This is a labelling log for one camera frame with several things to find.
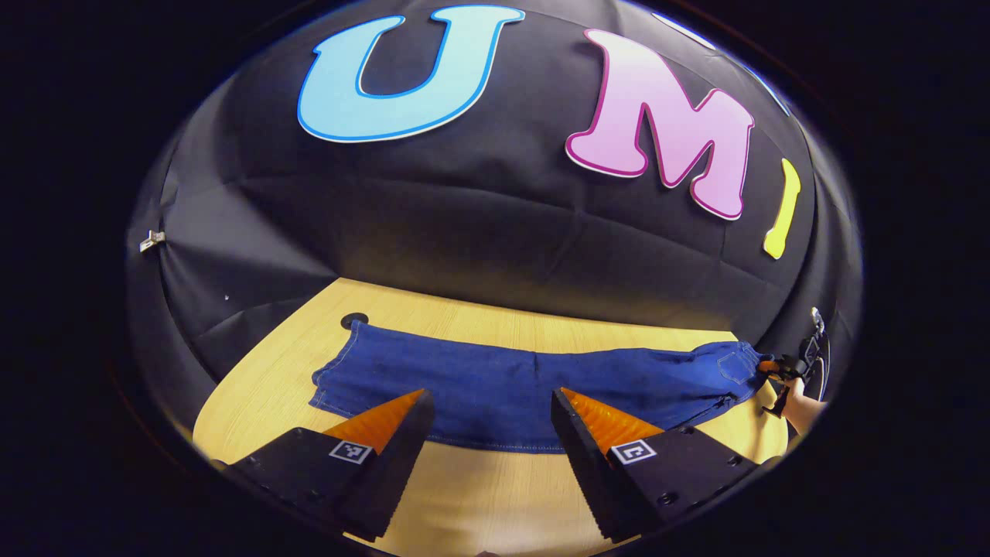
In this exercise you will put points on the black backdrop cloth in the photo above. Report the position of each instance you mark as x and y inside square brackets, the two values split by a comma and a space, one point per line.
[479, 216]

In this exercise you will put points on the blue jeans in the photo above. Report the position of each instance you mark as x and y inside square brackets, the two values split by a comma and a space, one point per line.
[479, 387]

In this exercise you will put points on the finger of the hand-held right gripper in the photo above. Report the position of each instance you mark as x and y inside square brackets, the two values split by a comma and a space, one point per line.
[767, 366]

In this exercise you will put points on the silver cloth clip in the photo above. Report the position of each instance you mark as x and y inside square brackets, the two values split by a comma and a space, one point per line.
[152, 240]

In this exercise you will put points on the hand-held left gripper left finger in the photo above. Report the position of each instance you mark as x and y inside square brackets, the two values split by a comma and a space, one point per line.
[390, 480]

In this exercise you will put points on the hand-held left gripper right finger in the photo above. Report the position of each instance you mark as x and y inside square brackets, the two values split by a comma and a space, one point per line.
[592, 472]

